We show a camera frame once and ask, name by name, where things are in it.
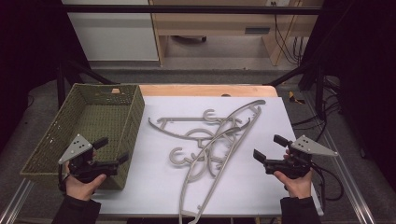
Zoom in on yellow and black tape piece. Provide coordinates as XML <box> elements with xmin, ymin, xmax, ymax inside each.
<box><xmin>287</xmin><ymin>91</ymin><xmax>306</xmax><ymax>105</ymax></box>

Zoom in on aluminium rail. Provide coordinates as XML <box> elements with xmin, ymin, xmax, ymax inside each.
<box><xmin>0</xmin><ymin>178</ymin><xmax>35</xmax><ymax>224</ymax></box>
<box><xmin>302</xmin><ymin>92</ymin><xmax>378</xmax><ymax>224</ymax></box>

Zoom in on grey plastic clothes hanger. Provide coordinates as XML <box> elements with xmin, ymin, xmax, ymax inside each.
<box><xmin>148</xmin><ymin>108</ymin><xmax>254</xmax><ymax>142</ymax></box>
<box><xmin>186</xmin><ymin>125</ymin><xmax>243</xmax><ymax>185</ymax></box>
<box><xmin>168</xmin><ymin>99</ymin><xmax>267</xmax><ymax>224</ymax></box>

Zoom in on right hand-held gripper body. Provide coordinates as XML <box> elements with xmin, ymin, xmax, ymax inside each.
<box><xmin>264</xmin><ymin>134</ymin><xmax>339</xmax><ymax>180</ymax></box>

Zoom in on black horizontal frame bar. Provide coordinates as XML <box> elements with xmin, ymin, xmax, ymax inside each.
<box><xmin>60</xmin><ymin>4</ymin><xmax>323</xmax><ymax>16</ymax></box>

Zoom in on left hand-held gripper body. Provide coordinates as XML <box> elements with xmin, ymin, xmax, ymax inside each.
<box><xmin>58</xmin><ymin>133</ymin><xmax>121</xmax><ymax>185</ymax></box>

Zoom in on white cabinet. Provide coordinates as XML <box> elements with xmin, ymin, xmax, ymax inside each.
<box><xmin>61</xmin><ymin>0</ymin><xmax>160</xmax><ymax>63</ymax></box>

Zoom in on black floor cables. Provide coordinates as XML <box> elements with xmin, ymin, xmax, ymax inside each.
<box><xmin>290</xmin><ymin>74</ymin><xmax>344</xmax><ymax>145</ymax></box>

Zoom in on person's right hand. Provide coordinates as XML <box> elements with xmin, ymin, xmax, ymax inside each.
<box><xmin>273</xmin><ymin>169</ymin><xmax>314</xmax><ymax>200</ymax></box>

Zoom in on person's left hand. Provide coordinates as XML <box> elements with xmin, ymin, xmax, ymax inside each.
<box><xmin>64</xmin><ymin>161</ymin><xmax>107</xmax><ymax>202</ymax></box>

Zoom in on black hanging cables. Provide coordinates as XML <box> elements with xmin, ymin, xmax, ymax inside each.
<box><xmin>270</xmin><ymin>1</ymin><xmax>304</xmax><ymax>66</ymax></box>

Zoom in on light wooden desk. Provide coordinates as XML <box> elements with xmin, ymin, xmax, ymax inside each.
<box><xmin>148</xmin><ymin>0</ymin><xmax>325</xmax><ymax>67</ymax></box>

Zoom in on black frame leg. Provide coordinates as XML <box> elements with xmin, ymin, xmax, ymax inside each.
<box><xmin>266</xmin><ymin>58</ymin><xmax>327</xmax><ymax>119</ymax></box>
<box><xmin>56</xmin><ymin>58</ymin><xmax>120</xmax><ymax>108</ymax></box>

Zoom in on white sheet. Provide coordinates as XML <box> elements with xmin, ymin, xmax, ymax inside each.
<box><xmin>92</xmin><ymin>95</ymin><xmax>325</xmax><ymax>217</ymax></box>

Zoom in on green woven basket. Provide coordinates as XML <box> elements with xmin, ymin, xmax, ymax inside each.
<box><xmin>20</xmin><ymin>82</ymin><xmax>146</xmax><ymax>191</ymax></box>

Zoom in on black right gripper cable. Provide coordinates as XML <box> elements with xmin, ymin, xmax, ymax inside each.
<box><xmin>309</xmin><ymin>161</ymin><xmax>346</xmax><ymax>202</ymax></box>

